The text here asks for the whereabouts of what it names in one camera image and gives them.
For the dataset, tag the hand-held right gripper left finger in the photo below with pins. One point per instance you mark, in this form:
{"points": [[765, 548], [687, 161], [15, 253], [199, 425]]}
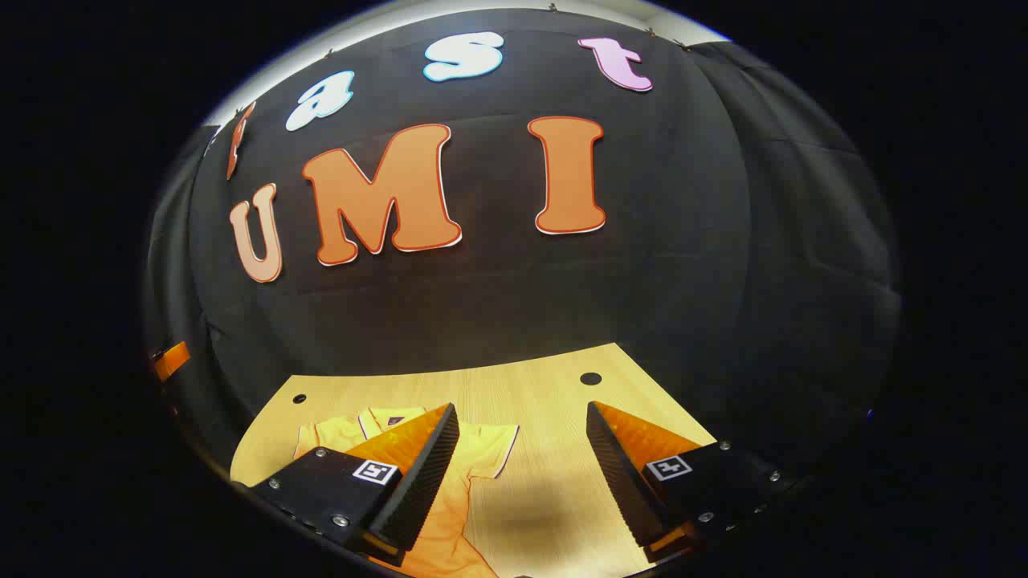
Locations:
{"points": [[418, 482]]}

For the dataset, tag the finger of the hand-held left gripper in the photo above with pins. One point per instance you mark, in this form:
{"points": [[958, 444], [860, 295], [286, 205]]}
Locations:
{"points": [[173, 360]]}

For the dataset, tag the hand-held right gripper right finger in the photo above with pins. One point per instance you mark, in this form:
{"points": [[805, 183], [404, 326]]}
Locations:
{"points": [[622, 482]]}

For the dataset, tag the orange T-shirt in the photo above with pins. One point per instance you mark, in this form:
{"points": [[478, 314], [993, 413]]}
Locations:
{"points": [[474, 449]]}

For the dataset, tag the black backdrop cloth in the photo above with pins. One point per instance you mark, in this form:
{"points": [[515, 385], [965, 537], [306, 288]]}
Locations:
{"points": [[514, 289]]}

